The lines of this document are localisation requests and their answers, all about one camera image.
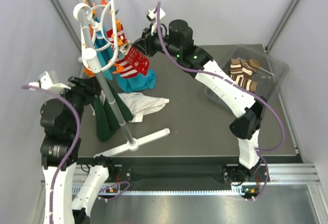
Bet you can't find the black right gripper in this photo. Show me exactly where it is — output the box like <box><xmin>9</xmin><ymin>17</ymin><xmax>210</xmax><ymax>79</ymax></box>
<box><xmin>132</xmin><ymin>24</ymin><xmax>181</xmax><ymax>59</ymax></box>

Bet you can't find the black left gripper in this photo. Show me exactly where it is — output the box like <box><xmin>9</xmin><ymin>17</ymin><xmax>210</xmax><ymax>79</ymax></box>
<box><xmin>53</xmin><ymin>73</ymin><xmax>101</xmax><ymax>133</ymax></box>

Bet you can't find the orange clothes peg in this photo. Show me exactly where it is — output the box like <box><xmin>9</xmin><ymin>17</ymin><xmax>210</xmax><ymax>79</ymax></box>
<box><xmin>116</xmin><ymin>19</ymin><xmax>125</xmax><ymax>39</ymax></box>

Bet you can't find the teal blue cloth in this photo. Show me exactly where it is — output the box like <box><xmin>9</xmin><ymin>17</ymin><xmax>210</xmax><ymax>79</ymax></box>
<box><xmin>94</xmin><ymin>31</ymin><xmax>156</xmax><ymax>93</ymax></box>

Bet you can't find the white round clip hanger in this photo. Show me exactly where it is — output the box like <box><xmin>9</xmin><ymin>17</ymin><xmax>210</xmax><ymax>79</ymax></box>
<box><xmin>73</xmin><ymin>0</ymin><xmax>119</xmax><ymax>74</ymax></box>

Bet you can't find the red white striped sock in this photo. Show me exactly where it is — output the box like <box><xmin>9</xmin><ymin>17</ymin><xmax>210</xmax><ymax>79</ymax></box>
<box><xmin>113</xmin><ymin>25</ymin><xmax>138</xmax><ymax>79</ymax></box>

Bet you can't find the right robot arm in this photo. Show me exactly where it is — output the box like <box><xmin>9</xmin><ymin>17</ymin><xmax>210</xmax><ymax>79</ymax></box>
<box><xmin>133</xmin><ymin>19</ymin><xmax>264</xmax><ymax>181</ymax></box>

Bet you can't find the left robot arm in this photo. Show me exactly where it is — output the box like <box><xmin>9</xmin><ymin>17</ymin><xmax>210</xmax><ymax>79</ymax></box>
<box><xmin>40</xmin><ymin>76</ymin><xmax>116</xmax><ymax>223</ymax></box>

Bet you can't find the orange peg on teal cloth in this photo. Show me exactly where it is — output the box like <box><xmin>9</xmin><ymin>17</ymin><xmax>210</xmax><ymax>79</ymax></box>
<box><xmin>109</xmin><ymin>63</ymin><xmax>124</xmax><ymax>74</ymax></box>

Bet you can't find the dark green cloth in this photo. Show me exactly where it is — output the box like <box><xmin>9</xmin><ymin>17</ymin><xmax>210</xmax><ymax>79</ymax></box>
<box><xmin>91</xmin><ymin>83</ymin><xmax>133</xmax><ymax>142</ymax></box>

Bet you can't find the white cloth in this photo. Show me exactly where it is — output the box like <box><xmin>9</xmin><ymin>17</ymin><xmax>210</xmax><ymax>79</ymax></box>
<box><xmin>118</xmin><ymin>92</ymin><xmax>170</xmax><ymax>123</ymax></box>

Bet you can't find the near grey stand pole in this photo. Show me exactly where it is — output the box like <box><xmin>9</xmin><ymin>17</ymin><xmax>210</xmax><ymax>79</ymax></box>
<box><xmin>78</xmin><ymin>3</ymin><xmax>133</xmax><ymax>144</ymax></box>

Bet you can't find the near white stand foot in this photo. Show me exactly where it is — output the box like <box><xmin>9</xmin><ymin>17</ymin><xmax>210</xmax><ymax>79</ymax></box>
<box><xmin>94</xmin><ymin>128</ymin><xmax>170</xmax><ymax>158</ymax></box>

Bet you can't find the brown striped sock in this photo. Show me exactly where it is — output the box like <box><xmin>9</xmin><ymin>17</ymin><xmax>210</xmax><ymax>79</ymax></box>
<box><xmin>230</xmin><ymin>58</ymin><xmax>260</xmax><ymax>93</ymax></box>

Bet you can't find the clear plastic bin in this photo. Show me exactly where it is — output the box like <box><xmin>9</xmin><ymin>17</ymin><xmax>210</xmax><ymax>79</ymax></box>
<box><xmin>203</xmin><ymin>45</ymin><xmax>289</xmax><ymax>113</ymax></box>

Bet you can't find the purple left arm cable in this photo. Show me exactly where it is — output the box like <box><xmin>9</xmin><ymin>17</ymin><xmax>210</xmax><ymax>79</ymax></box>
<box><xmin>22</xmin><ymin>85</ymin><xmax>131</xmax><ymax>224</ymax></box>

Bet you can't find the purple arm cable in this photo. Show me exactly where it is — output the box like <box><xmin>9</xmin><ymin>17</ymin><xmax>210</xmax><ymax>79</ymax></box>
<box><xmin>155</xmin><ymin>1</ymin><xmax>286</xmax><ymax>201</ymax></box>
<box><xmin>22</xmin><ymin>85</ymin><xmax>131</xmax><ymax>224</ymax></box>

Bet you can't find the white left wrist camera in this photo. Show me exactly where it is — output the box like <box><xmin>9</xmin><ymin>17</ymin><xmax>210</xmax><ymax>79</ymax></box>
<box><xmin>29</xmin><ymin>70</ymin><xmax>71</xmax><ymax>94</ymax></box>

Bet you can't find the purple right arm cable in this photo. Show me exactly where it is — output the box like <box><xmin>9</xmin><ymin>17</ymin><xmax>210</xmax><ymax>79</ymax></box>
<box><xmin>155</xmin><ymin>1</ymin><xmax>286</xmax><ymax>201</ymax></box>

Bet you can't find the aluminium frame rail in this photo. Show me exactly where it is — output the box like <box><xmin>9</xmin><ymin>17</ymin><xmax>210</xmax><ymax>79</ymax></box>
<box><xmin>40</xmin><ymin>164</ymin><xmax>322</xmax><ymax>196</ymax></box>

